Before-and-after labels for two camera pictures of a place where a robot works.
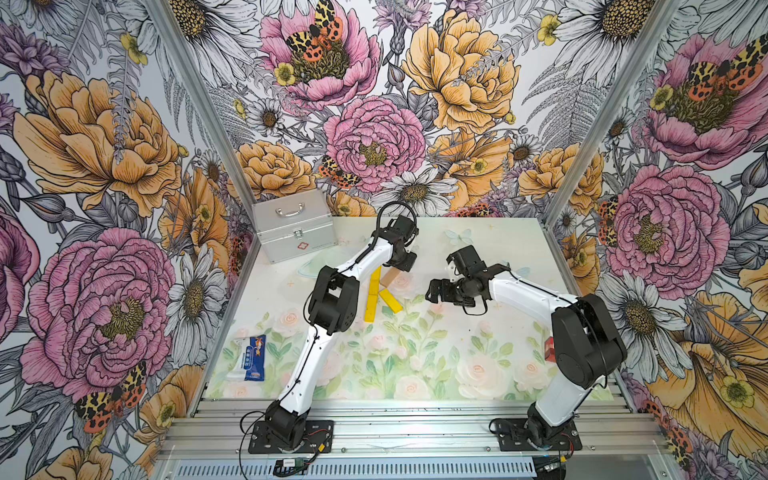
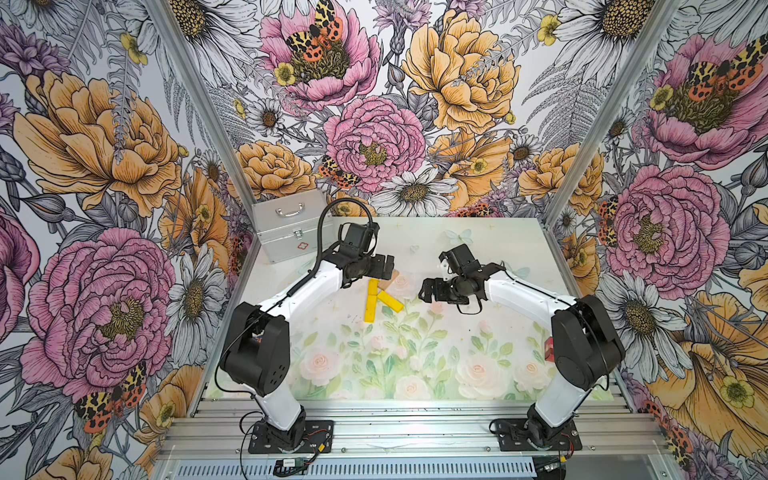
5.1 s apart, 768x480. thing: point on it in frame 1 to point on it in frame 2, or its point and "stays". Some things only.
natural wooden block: [389, 276] stays
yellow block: [371, 308] stays
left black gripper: [411, 256] to [378, 269]
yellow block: [391, 301] stays
